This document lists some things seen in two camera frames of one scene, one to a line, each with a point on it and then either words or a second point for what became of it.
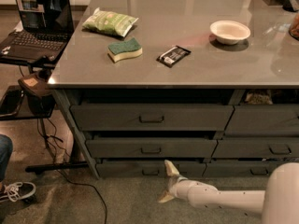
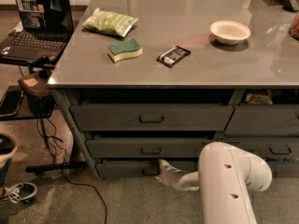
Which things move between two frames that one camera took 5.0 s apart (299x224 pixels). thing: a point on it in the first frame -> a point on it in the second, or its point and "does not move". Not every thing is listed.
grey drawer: x=150 y=147 does not move
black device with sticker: x=40 y=98 does not move
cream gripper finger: x=166 y=198 -> x=158 y=178
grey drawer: x=150 y=117 does not move
